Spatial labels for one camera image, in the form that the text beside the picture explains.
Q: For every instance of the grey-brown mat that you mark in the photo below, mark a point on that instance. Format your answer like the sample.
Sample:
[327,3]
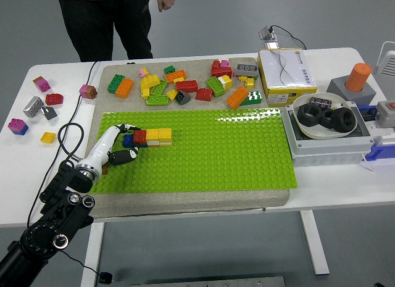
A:
[185,203]

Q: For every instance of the silver studded brick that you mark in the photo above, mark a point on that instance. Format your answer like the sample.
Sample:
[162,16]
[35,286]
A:
[32,107]

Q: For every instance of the person's left hand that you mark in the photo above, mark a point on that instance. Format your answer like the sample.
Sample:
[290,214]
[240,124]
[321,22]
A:
[166,3]

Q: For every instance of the grey metal plate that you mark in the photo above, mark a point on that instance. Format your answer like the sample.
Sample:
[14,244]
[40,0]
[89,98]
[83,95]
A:
[216,282]

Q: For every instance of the dark grey slope brick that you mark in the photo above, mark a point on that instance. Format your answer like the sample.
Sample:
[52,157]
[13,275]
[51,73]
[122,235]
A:
[182,97]

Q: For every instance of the white bowl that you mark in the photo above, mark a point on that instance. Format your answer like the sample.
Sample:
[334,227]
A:
[308,131]

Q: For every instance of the white rail part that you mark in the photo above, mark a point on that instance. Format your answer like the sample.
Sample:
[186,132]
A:
[384,138]

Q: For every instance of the red stacked bricks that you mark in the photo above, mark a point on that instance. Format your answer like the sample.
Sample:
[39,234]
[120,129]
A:
[220,71]

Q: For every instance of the pink brick on blue brick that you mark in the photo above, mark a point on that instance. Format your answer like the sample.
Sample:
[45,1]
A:
[18,127]

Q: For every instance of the orange long brick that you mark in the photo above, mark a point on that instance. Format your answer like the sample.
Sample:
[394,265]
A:
[237,97]
[125,88]
[176,75]

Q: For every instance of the small blue part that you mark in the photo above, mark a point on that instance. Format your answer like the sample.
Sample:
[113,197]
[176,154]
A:
[365,108]

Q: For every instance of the grey long brick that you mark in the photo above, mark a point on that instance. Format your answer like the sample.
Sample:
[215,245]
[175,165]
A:
[247,70]

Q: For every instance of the red brick with white base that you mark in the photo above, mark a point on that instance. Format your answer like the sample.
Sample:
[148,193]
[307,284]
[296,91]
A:
[54,99]

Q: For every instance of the dark green long brick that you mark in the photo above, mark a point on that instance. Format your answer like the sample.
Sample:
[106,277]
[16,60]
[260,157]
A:
[114,83]

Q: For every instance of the yellow curved brick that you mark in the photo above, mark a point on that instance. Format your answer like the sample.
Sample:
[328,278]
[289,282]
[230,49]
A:
[149,81]

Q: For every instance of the silver flat plate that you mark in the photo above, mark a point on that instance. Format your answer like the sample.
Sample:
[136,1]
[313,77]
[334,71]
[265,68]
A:
[50,113]

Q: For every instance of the green studded baseplate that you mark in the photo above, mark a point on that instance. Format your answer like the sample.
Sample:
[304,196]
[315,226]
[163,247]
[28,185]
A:
[200,151]

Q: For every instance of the orange cylinder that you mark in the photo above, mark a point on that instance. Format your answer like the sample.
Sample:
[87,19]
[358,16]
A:
[358,77]

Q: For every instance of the yellow square brick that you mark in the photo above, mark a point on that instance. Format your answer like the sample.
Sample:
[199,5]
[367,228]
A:
[152,134]
[165,134]

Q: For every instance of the small silver device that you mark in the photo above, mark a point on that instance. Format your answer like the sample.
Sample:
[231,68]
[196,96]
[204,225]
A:
[269,38]

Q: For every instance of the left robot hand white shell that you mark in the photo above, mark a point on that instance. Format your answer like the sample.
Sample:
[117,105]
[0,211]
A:
[102,146]

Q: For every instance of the yellow flat brick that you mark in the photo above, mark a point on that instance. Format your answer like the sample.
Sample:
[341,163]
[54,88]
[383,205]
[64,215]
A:
[47,137]

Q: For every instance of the pink brick with brown top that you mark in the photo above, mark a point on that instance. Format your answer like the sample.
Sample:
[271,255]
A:
[42,84]

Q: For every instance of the small yellow brick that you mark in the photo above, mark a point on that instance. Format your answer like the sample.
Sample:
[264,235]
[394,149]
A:
[171,94]
[242,79]
[250,82]
[178,81]
[145,93]

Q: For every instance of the grey junction box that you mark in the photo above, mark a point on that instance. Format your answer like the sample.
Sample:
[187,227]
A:
[327,151]

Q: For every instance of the person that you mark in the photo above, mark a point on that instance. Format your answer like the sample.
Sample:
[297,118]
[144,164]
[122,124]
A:
[92,21]

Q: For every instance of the large black nut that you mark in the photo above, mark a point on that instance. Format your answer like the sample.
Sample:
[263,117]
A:
[325,122]
[302,114]
[338,125]

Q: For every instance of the blue block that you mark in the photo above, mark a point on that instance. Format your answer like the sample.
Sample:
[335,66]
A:
[381,151]

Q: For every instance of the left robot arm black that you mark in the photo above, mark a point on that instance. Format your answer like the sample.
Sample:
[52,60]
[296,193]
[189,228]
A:
[61,213]

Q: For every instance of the white table leg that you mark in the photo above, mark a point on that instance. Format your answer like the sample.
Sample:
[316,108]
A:
[94,253]
[314,243]

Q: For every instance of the black plug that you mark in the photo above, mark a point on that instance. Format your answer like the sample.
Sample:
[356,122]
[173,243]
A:
[105,277]

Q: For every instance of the white and yellow brick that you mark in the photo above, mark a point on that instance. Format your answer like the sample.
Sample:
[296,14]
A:
[226,81]

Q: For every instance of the green brick with white studs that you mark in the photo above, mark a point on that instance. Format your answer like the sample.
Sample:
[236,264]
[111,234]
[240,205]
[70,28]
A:
[251,100]

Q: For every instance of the dark purple component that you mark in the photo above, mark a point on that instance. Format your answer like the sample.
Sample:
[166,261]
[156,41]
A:
[321,102]

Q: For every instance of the red long brick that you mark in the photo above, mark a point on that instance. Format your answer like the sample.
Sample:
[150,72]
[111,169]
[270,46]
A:
[186,86]

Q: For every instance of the grey box with red button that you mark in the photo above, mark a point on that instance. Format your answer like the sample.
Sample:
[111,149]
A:
[384,117]

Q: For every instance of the lime green long brick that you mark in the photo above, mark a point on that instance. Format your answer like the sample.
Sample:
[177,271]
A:
[215,86]
[159,89]
[157,100]

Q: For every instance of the white zip tie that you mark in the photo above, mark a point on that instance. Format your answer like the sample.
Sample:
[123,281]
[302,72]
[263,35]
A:
[367,167]

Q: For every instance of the red square brick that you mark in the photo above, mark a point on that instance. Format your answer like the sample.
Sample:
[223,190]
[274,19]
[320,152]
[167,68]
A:
[140,137]
[203,94]

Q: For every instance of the pink and brown brick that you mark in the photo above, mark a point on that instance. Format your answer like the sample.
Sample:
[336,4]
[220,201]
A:
[88,91]

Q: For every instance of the yellow and white cardboard box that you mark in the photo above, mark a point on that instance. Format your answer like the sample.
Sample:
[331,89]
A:
[287,75]

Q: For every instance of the small dark green brick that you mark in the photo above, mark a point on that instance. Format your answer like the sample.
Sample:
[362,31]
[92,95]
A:
[169,69]

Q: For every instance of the small pink brick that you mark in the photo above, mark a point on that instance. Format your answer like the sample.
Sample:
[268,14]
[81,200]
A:
[224,63]
[143,72]

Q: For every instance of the grey block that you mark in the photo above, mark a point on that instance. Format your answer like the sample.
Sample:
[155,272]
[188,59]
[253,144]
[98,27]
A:
[339,87]

